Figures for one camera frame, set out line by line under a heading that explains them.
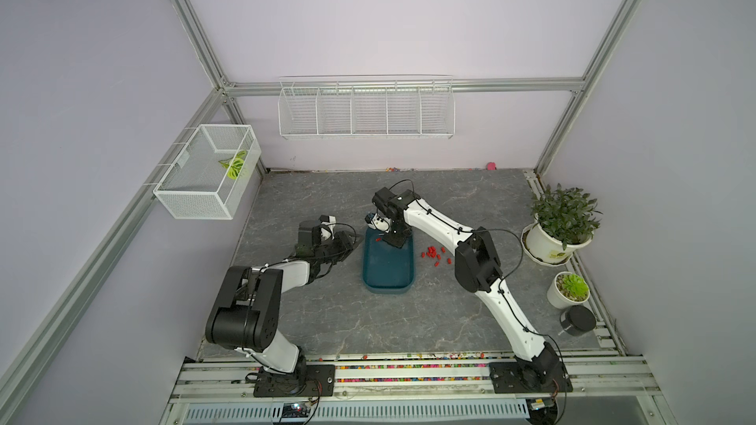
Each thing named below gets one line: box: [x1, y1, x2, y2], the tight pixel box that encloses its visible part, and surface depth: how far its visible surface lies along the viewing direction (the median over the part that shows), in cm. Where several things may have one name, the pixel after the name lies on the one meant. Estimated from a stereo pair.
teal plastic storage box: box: [362, 227, 416, 295], surface depth 94 cm
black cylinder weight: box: [558, 304, 597, 337], surface depth 81 cm
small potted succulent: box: [546, 270, 591, 310], surface depth 81 cm
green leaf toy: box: [218, 150, 248, 181], surface depth 83 cm
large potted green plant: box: [520, 182, 604, 267], surface depth 86 cm
